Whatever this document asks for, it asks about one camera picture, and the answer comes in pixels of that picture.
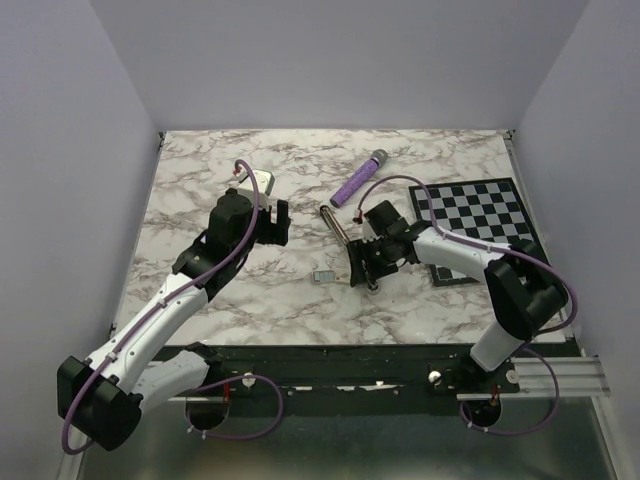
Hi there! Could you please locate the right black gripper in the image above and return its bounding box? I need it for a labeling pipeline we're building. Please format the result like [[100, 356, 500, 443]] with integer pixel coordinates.
[[345, 235, 398, 287]]

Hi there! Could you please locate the stapler metal base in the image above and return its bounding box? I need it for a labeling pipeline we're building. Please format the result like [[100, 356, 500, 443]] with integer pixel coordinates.
[[319, 205, 379, 293]]

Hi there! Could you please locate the staple tray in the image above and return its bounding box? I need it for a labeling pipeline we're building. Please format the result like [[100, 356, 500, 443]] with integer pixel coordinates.
[[311, 270, 336, 284]]

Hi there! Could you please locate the white staple box sleeve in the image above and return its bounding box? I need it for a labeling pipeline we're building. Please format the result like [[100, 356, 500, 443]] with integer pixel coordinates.
[[335, 272, 350, 283]]

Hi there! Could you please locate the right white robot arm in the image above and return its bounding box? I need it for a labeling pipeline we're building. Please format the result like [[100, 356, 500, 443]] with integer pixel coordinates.
[[347, 201, 569, 392]]

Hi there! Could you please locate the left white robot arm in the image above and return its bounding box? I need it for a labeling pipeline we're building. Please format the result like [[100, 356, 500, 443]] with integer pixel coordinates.
[[57, 189, 291, 455]]

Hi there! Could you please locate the purple glitter microphone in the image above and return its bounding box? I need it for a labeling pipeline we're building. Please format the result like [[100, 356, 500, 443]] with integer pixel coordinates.
[[329, 149, 388, 208]]

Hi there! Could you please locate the black white checkerboard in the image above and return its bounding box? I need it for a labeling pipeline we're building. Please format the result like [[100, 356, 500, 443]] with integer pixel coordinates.
[[407, 177, 554, 287]]

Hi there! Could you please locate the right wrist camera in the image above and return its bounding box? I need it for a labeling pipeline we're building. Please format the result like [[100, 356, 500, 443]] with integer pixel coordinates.
[[362, 220, 378, 243]]

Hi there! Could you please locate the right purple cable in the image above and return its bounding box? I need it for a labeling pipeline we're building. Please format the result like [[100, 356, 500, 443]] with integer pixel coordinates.
[[354, 174, 584, 435]]

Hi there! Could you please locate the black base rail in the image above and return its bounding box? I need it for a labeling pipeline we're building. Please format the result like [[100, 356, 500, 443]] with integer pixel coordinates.
[[178, 344, 524, 417]]

